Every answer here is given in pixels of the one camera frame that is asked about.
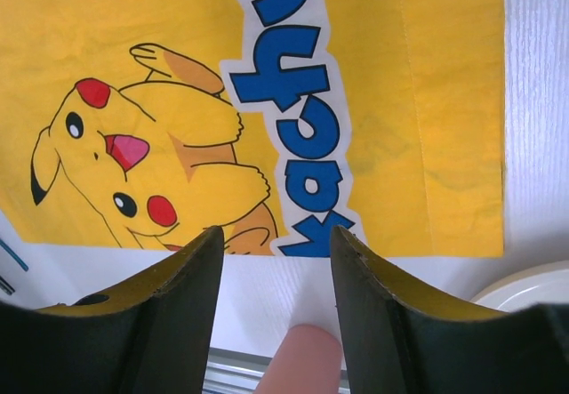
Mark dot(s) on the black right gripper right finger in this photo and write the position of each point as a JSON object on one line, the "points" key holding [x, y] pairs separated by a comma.
{"points": [[402, 335]]}

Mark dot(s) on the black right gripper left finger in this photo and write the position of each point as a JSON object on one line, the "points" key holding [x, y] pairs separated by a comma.
{"points": [[150, 333]]}

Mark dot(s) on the yellow Pikachu cloth placemat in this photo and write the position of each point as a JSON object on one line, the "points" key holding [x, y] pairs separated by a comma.
{"points": [[140, 123]]}

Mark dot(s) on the pink plastic cup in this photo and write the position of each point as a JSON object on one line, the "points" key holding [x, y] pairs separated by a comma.
{"points": [[307, 361]]}

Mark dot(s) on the white bear plate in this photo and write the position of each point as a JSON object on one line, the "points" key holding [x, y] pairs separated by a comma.
{"points": [[542, 284]]}

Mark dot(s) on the aluminium mounting rail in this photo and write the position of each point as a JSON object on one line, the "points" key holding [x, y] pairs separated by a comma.
{"points": [[239, 373]]}

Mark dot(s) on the green handled metal spoon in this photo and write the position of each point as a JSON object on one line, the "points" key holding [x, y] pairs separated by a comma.
{"points": [[6, 287]]}

